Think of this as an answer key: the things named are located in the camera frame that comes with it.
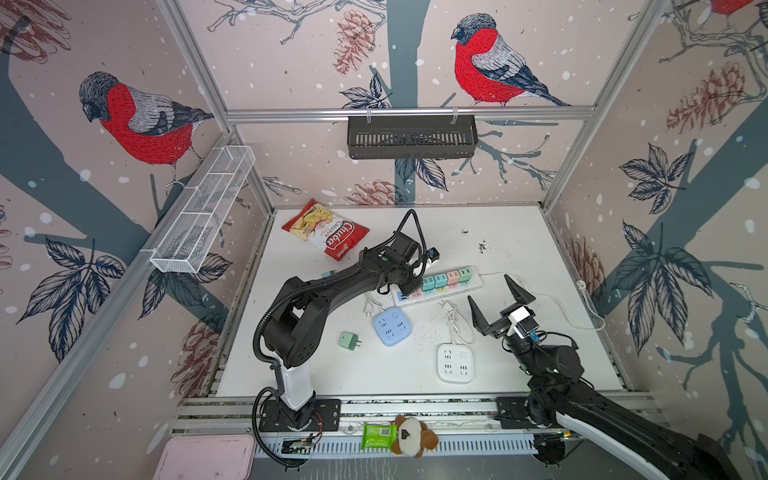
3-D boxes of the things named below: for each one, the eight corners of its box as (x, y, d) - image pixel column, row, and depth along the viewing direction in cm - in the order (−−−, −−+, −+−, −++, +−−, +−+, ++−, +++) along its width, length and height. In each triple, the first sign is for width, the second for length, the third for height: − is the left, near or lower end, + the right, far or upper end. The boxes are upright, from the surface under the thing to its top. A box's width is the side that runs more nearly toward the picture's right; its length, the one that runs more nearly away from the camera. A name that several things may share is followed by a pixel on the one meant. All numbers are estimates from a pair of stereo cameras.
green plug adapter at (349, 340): (338, 345, 87) (337, 342, 85) (343, 333, 90) (342, 330, 88) (358, 351, 86) (357, 348, 84) (362, 339, 88) (362, 336, 86)
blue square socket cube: (373, 345, 87) (372, 341, 85) (374, 311, 94) (374, 306, 92) (412, 345, 87) (412, 341, 85) (410, 311, 94) (411, 306, 92)
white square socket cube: (439, 383, 80) (440, 380, 78) (435, 346, 87) (437, 342, 84) (475, 383, 80) (478, 380, 78) (469, 346, 87) (471, 342, 84)
